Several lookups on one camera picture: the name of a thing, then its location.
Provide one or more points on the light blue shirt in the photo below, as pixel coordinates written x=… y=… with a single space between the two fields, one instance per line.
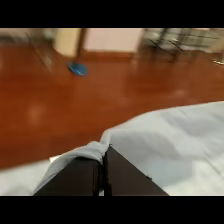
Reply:
x=166 y=140

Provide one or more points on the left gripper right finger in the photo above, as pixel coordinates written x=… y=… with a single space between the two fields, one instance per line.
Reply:
x=126 y=176

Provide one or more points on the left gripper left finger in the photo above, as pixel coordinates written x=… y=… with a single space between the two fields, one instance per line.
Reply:
x=76 y=178

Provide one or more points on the small blue object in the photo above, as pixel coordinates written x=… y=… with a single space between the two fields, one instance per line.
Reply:
x=78 y=69

